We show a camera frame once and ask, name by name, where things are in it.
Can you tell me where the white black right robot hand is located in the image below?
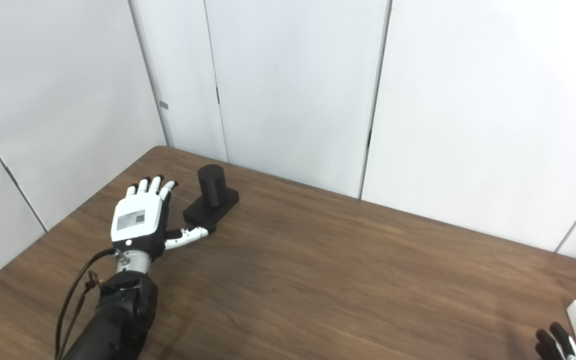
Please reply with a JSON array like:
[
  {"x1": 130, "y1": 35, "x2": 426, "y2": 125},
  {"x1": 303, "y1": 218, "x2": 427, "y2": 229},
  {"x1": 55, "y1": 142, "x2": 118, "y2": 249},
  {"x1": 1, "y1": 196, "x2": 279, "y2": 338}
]
[{"x1": 535, "y1": 322, "x2": 576, "y2": 360}]

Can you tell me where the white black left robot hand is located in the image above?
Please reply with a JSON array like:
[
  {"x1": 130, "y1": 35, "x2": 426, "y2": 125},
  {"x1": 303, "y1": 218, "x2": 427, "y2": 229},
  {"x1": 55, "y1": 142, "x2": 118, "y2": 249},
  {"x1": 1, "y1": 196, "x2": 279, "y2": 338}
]
[{"x1": 110, "y1": 175, "x2": 210, "y2": 262}]

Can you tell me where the black peg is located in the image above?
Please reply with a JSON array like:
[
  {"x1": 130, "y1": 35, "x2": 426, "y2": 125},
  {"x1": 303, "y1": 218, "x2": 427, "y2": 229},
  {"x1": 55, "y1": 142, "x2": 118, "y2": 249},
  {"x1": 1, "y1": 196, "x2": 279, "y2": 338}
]
[{"x1": 183, "y1": 164, "x2": 240, "y2": 233}]

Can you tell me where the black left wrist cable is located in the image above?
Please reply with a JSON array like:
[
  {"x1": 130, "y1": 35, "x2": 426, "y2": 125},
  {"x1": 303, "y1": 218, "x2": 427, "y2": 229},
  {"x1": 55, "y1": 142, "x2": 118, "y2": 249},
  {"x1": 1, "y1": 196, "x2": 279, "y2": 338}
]
[{"x1": 54, "y1": 248, "x2": 119, "y2": 360}]

